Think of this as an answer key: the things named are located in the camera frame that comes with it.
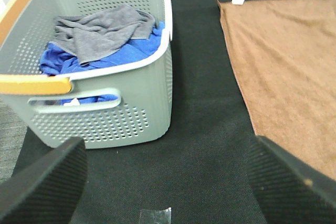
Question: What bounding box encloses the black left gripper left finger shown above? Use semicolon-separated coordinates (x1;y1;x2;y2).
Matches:
1;137;88;223

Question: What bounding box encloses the brown towel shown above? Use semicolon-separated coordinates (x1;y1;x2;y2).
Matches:
219;0;335;178

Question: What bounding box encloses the grey towel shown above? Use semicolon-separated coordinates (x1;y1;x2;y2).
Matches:
51;5;155;65

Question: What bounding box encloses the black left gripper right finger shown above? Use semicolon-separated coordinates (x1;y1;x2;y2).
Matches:
247;136;335;223

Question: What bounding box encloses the black table cloth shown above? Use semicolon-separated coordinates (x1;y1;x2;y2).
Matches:
13;0;336;224

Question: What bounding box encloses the grey perforated laundry basket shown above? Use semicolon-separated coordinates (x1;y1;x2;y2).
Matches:
1;0;173;149

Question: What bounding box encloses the clear tape strip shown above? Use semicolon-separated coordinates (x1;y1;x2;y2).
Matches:
138;207;172;224

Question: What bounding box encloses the orange table edge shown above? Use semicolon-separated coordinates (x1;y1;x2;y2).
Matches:
1;0;72;95

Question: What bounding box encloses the blue towel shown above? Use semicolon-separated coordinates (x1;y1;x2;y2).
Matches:
39;20;166;106

